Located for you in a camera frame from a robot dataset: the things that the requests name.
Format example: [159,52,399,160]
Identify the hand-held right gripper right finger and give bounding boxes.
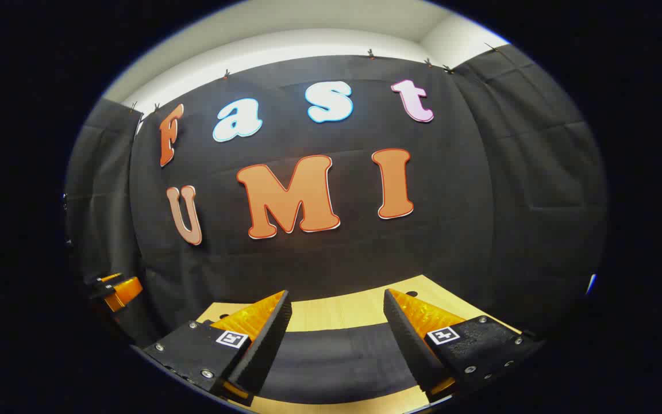
[383,288,545,403]

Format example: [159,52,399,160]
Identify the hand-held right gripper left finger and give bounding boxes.
[143,289,293,403]

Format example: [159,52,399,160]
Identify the dark grey jeans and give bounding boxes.
[249,328,424,405]

